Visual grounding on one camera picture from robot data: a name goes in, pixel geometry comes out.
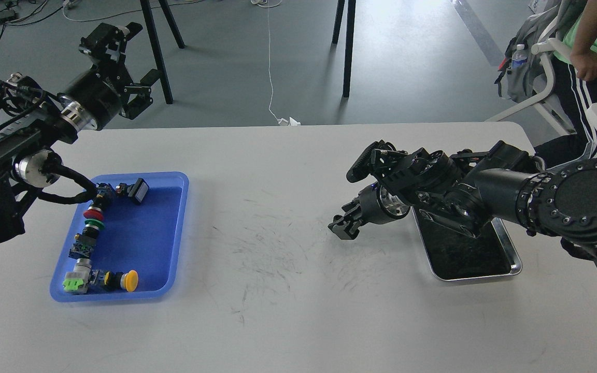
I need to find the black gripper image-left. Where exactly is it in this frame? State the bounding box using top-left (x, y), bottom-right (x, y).
top-left (58, 23), bottom-right (161, 131)

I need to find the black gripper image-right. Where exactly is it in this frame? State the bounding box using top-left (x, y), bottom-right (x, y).
top-left (328, 185), bottom-right (411, 239)

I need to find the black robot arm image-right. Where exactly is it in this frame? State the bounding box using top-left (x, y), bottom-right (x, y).
top-left (329, 141), bottom-right (597, 266)

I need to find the silver metal tray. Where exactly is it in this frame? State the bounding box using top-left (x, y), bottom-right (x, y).
top-left (413, 211), bottom-right (523, 282)

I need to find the blue plastic tray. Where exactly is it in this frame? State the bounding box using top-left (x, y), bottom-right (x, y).
top-left (49, 171), bottom-right (189, 303)

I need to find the person's hand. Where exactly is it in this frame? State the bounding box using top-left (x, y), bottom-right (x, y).
top-left (570, 49), bottom-right (597, 82)

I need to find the black table leg left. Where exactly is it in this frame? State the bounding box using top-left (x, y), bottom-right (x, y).
top-left (140, 0), bottom-right (186, 105)

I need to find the black table leg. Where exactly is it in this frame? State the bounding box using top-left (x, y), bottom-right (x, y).
top-left (140, 0), bottom-right (186, 105)
top-left (332, 1), bottom-right (357, 98)

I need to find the black square push button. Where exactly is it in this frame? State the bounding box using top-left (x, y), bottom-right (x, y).
top-left (115, 178), bottom-right (149, 205)

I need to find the red mushroom push button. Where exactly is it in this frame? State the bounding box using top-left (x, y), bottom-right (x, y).
top-left (83, 206), bottom-right (104, 222)

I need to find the black table leg right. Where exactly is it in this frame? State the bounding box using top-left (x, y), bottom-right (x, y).
top-left (332, 1), bottom-right (357, 98)

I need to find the yellow mushroom push button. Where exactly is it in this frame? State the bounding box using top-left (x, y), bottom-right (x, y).
top-left (119, 270), bottom-right (139, 292)

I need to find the grey backpack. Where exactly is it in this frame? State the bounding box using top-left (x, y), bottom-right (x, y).
top-left (495, 1), bottom-right (587, 103)

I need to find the green white push button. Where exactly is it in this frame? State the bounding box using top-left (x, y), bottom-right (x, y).
top-left (62, 258), bottom-right (92, 295)

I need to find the clear water bottle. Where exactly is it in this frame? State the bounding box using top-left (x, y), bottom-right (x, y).
top-left (511, 44), bottom-right (529, 70)

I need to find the person in green shirt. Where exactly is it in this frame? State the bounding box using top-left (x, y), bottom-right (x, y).
top-left (535, 1), bottom-right (597, 168)

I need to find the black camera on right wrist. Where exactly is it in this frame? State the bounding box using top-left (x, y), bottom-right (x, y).
top-left (346, 141), bottom-right (381, 183)

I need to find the white cable on floor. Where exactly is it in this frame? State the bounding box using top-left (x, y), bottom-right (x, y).
top-left (249, 0), bottom-right (302, 126)

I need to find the green ring push button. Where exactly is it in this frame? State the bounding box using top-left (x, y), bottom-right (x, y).
top-left (84, 218), bottom-right (105, 231)

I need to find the blue grey switch block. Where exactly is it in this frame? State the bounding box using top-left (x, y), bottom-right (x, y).
top-left (68, 234), bottom-right (97, 260)

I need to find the white chair frame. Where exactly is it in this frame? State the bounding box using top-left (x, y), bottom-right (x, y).
top-left (488, 37), bottom-right (574, 135)

